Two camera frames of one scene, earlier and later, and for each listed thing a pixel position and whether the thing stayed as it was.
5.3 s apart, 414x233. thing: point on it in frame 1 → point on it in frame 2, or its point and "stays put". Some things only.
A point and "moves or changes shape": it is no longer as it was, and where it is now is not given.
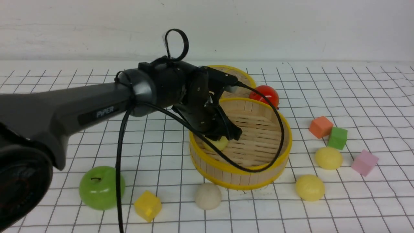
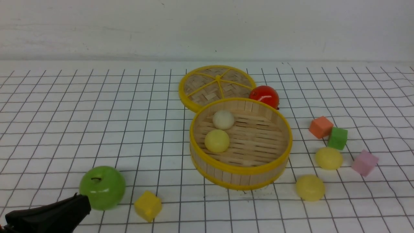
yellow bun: x=329 y=158 stays put
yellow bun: x=310 y=188 stays put
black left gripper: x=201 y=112 → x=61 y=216
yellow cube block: x=147 y=205 stays put
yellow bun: x=222 y=144 stays put
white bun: x=207 y=196 moves or changes shape
